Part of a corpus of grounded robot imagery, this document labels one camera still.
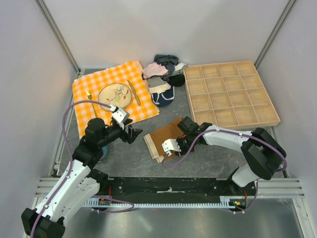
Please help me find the pink underwear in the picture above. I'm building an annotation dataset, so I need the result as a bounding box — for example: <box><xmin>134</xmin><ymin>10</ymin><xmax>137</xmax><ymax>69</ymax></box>
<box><xmin>143</xmin><ymin>62</ymin><xmax>168</xmax><ymax>79</ymax></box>

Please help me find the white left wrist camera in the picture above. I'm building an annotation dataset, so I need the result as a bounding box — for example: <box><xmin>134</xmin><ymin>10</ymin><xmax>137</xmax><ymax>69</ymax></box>
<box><xmin>110</xmin><ymin>106</ymin><xmax>133</xmax><ymax>130</ymax></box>

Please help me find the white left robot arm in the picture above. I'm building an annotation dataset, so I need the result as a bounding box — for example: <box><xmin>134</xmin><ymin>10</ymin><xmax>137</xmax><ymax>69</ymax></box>
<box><xmin>21</xmin><ymin>118</ymin><xmax>142</xmax><ymax>238</ymax></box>

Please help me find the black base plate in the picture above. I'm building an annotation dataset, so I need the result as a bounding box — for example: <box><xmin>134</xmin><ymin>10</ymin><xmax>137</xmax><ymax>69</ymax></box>
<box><xmin>97</xmin><ymin>177</ymin><xmax>256</xmax><ymax>204</ymax></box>

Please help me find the gold fork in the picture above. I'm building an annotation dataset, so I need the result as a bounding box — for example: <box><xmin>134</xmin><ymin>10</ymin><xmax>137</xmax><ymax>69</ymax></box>
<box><xmin>86</xmin><ymin>90</ymin><xmax>98</xmax><ymax>118</ymax></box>

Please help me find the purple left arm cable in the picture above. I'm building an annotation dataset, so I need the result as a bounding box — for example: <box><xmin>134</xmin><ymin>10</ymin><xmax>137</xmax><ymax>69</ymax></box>
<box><xmin>29</xmin><ymin>100</ymin><xmax>135</xmax><ymax>238</ymax></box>

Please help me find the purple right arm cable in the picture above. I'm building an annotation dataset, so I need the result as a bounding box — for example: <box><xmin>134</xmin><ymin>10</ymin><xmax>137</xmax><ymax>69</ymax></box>
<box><xmin>162</xmin><ymin>129</ymin><xmax>288</xmax><ymax>214</ymax></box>

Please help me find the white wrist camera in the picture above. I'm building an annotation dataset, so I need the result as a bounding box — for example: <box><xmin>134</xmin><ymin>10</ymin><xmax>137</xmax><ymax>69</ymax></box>
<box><xmin>162</xmin><ymin>139</ymin><xmax>181</xmax><ymax>156</ymax></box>
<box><xmin>110</xmin><ymin>106</ymin><xmax>133</xmax><ymax>130</ymax></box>

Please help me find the brown underwear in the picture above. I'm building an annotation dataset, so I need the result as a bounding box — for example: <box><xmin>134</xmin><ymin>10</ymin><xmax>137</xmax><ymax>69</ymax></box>
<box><xmin>144</xmin><ymin>118</ymin><xmax>183</xmax><ymax>163</ymax></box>

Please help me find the beige floral plate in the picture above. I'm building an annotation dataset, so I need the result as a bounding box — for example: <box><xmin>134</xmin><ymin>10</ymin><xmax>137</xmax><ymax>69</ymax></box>
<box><xmin>98</xmin><ymin>83</ymin><xmax>132</xmax><ymax>108</ymax></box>

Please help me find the white grey underwear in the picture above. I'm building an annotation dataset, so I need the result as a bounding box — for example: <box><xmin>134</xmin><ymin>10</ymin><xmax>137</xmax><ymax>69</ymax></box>
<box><xmin>171</xmin><ymin>62</ymin><xmax>189</xmax><ymax>76</ymax></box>

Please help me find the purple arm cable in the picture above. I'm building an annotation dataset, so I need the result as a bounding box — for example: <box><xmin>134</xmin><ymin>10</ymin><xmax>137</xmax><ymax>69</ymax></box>
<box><xmin>29</xmin><ymin>100</ymin><xmax>135</xmax><ymax>238</ymax></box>
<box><xmin>162</xmin><ymin>129</ymin><xmax>288</xmax><ymax>214</ymax></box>

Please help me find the grey beige underwear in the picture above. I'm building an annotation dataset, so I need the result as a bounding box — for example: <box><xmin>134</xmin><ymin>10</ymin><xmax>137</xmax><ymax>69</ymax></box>
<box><xmin>147</xmin><ymin>76</ymin><xmax>171</xmax><ymax>94</ymax></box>

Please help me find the striped dark underwear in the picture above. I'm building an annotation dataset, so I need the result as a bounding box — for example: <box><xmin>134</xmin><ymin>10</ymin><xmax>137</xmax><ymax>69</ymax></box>
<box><xmin>154</xmin><ymin>54</ymin><xmax>179</xmax><ymax>73</ymax></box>

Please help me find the gold knife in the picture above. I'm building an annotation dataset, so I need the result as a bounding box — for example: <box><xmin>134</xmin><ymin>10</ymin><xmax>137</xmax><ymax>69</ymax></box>
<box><xmin>127</xmin><ymin>80</ymin><xmax>141</xmax><ymax>106</ymax></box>

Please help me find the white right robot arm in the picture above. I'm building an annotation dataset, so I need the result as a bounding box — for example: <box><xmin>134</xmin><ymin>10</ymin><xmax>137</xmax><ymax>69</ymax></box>
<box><xmin>176</xmin><ymin>117</ymin><xmax>287</xmax><ymax>195</ymax></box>

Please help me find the grey cable duct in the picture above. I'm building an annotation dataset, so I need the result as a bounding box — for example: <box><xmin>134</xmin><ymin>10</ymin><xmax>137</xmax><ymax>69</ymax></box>
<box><xmin>82</xmin><ymin>197</ymin><xmax>244</xmax><ymax>209</ymax></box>

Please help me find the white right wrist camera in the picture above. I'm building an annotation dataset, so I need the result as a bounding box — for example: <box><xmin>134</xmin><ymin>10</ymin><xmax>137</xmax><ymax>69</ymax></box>
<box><xmin>162</xmin><ymin>139</ymin><xmax>181</xmax><ymax>156</ymax></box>

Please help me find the black underwear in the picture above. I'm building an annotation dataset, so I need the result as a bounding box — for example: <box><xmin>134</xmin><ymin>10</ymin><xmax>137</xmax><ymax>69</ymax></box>
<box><xmin>168</xmin><ymin>74</ymin><xmax>185</xmax><ymax>87</ymax></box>

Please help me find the blue bowl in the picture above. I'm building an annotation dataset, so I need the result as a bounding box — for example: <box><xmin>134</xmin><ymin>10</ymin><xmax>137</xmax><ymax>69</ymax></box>
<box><xmin>100</xmin><ymin>145</ymin><xmax>109</xmax><ymax>161</ymax></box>

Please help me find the wooden compartment tray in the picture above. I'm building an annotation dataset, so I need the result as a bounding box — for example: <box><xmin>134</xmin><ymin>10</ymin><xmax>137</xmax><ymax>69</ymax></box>
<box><xmin>184</xmin><ymin>60</ymin><xmax>280</xmax><ymax>130</ymax></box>

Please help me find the navy blue underwear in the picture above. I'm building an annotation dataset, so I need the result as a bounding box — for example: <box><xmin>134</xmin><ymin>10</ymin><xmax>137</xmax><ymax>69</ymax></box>
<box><xmin>151</xmin><ymin>86</ymin><xmax>175</xmax><ymax>107</ymax></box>

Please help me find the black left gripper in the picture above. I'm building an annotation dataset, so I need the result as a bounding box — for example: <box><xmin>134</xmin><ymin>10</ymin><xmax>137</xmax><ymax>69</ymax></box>
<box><xmin>98</xmin><ymin>118</ymin><xmax>143</xmax><ymax>148</ymax></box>

